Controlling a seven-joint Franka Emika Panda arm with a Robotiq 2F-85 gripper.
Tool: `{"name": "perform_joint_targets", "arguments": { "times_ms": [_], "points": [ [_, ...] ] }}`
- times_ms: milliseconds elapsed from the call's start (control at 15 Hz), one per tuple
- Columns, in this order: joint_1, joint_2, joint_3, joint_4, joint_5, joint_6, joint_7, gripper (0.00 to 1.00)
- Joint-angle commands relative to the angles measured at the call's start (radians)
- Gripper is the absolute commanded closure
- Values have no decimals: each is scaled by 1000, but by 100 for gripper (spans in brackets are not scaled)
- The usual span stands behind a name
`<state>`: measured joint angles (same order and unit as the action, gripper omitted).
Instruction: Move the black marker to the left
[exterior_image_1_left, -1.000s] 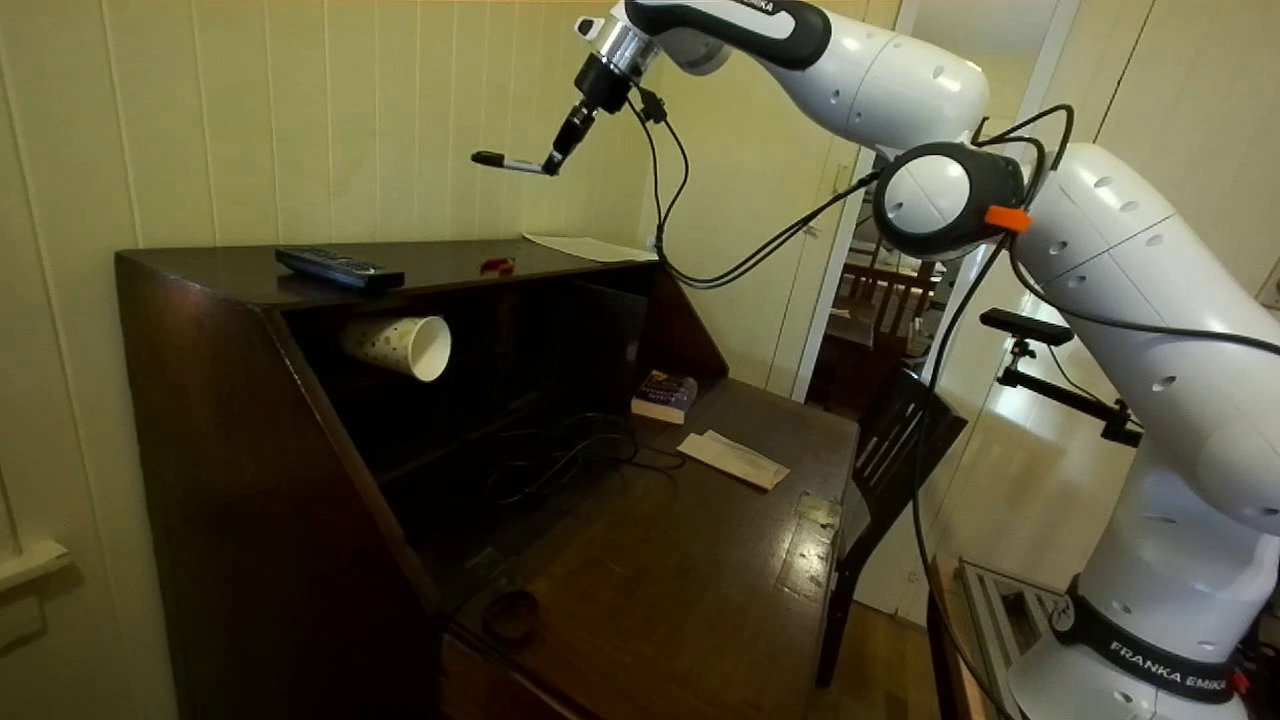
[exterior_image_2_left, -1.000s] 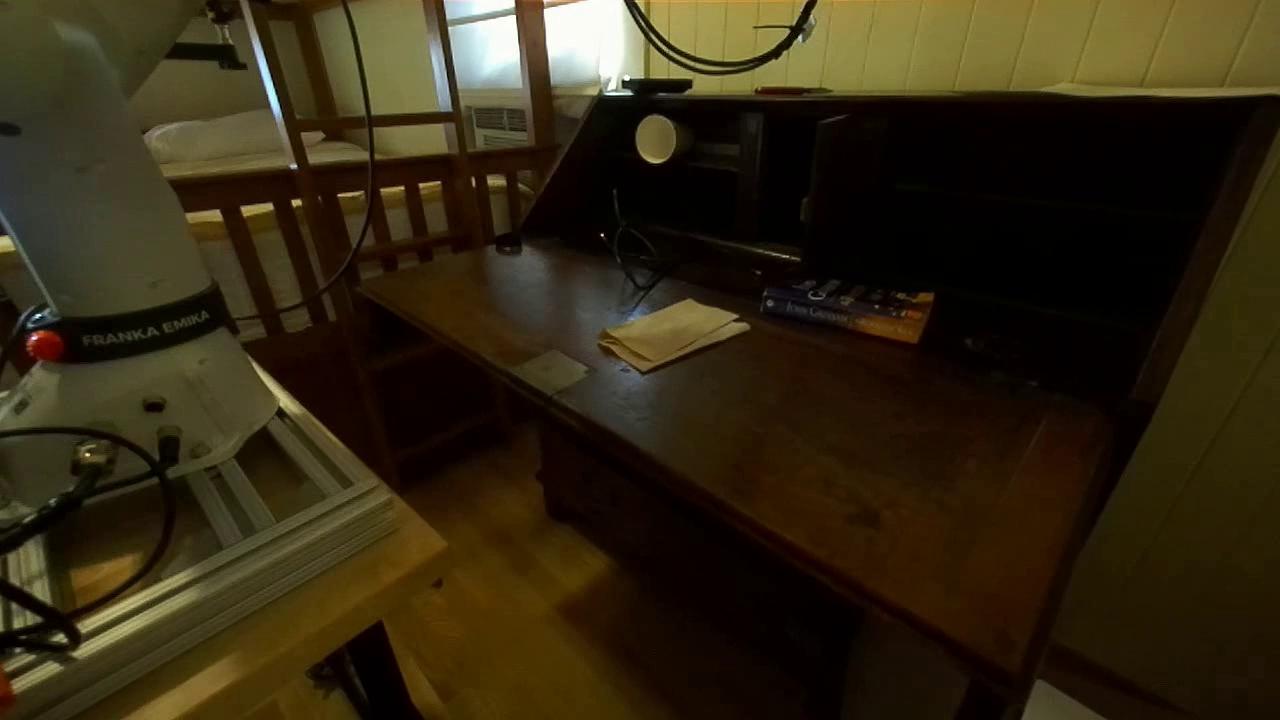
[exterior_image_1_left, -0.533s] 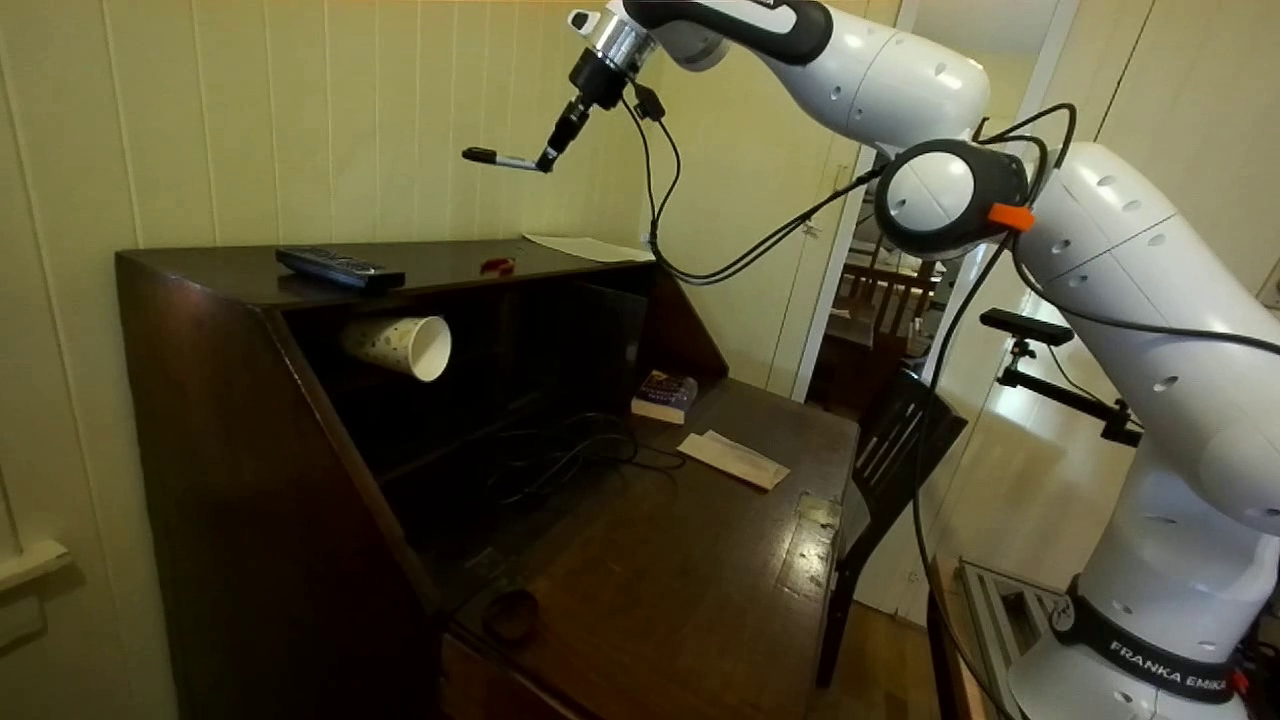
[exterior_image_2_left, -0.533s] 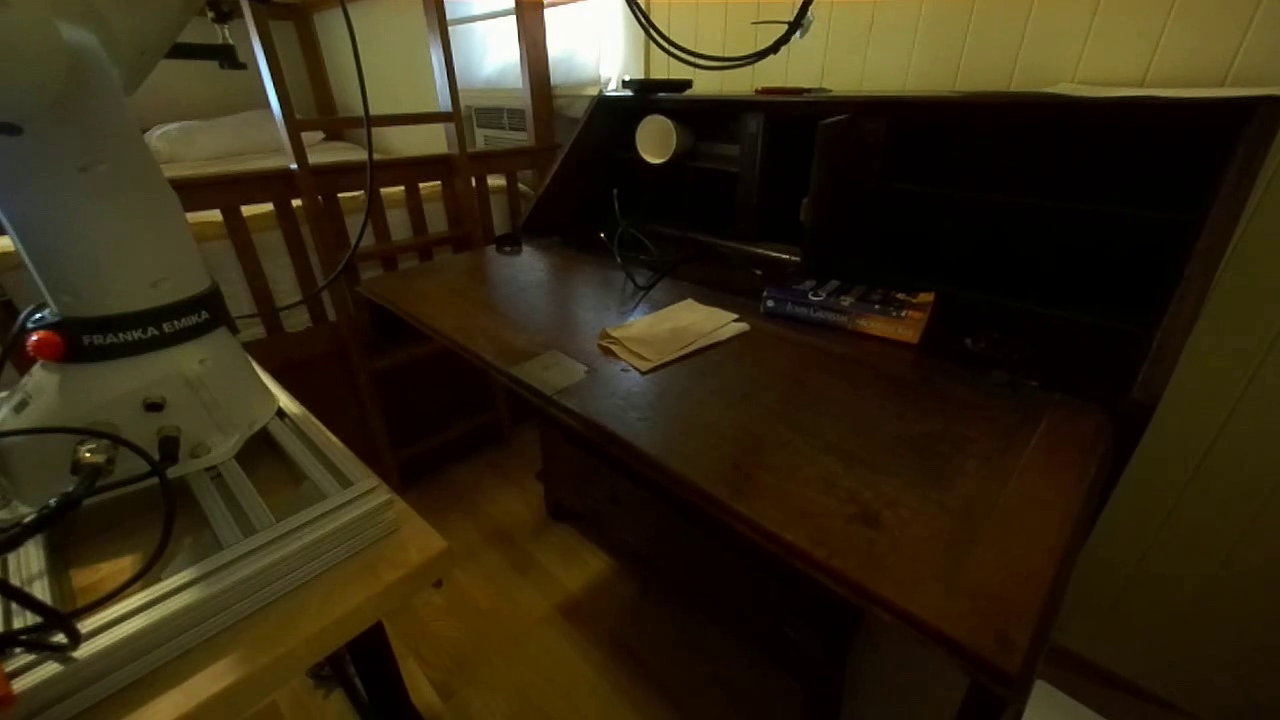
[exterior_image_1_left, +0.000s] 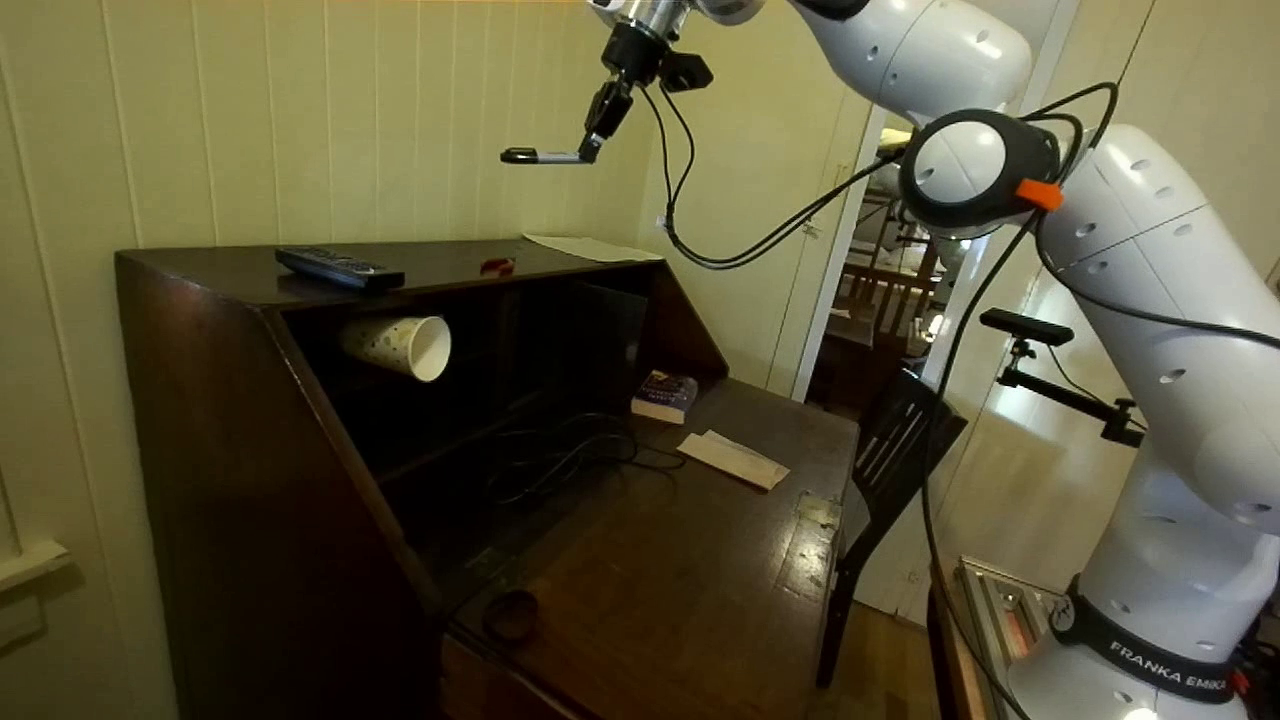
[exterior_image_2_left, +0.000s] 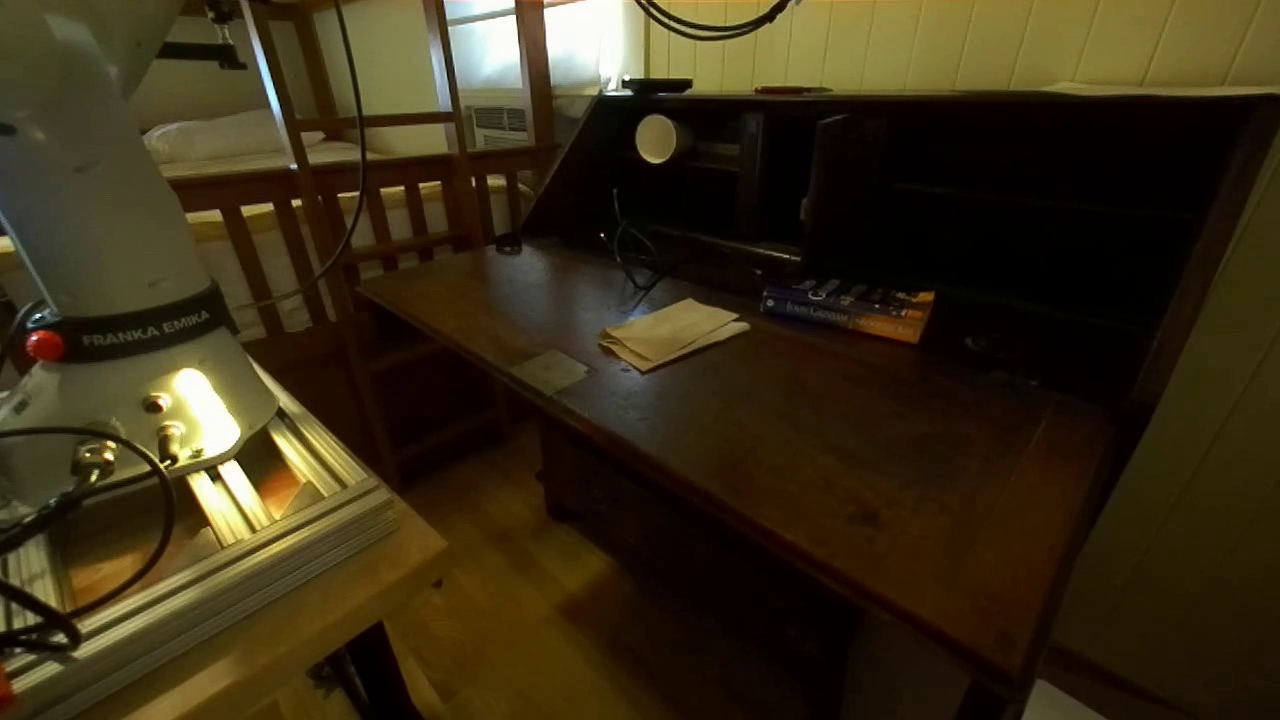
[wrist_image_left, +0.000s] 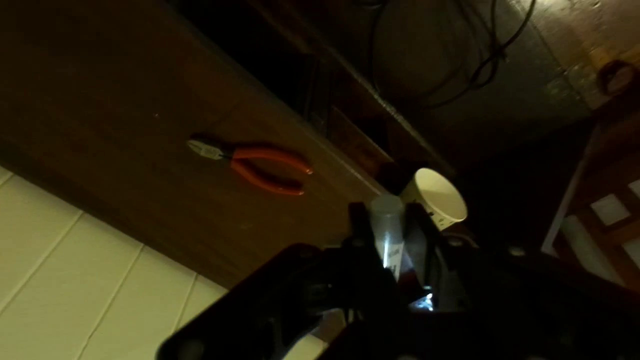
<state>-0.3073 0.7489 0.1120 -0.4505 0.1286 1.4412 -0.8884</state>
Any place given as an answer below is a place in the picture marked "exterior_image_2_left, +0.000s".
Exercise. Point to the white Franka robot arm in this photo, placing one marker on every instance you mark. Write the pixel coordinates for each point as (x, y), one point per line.
(140, 333)

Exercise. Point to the cream paper notebook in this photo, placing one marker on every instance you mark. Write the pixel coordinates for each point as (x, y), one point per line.
(669, 333)

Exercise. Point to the small white paper card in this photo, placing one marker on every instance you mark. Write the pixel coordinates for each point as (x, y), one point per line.
(550, 370)

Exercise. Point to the dark wooden secretary desk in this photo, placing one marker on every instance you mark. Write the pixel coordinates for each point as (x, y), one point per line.
(898, 519)

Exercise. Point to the blue patterned box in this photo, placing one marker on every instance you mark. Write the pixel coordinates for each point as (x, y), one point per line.
(864, 308)

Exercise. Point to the black flat device on desk top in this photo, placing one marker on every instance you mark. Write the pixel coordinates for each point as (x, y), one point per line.
(655, 87)

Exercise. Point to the white pillow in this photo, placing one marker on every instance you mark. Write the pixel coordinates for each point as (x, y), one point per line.
(216, 137)

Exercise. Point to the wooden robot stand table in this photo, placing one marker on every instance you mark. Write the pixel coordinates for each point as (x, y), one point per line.
(260, 662)

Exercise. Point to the red emergency button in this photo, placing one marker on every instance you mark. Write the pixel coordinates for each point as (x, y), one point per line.
(46, 346)

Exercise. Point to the white wall air vent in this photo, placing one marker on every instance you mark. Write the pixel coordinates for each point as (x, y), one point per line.
(500, 118)

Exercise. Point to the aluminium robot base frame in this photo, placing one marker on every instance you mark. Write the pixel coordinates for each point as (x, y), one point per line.
(125, 553)

